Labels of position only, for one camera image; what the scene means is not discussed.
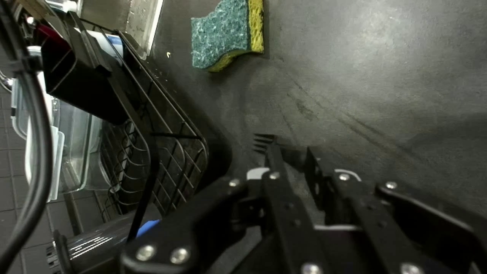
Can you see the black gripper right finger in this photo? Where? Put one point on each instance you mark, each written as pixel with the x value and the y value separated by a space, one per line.
pixel 400 228

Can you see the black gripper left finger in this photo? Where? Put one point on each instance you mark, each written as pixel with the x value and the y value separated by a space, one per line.
pixel 190 239

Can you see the black fork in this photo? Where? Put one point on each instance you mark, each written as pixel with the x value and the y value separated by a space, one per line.
pixel 268 144

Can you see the clear lidded food container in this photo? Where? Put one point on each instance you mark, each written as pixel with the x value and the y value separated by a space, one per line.
pixel 75 135

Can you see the green yellow sponge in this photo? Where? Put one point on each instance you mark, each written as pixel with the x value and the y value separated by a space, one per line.
pixel 231 29

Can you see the stainless steel sink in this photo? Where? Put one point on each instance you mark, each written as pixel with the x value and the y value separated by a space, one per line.
pixel 137 18

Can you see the black wire dish rack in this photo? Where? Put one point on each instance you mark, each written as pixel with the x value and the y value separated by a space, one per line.
pixel 157 155

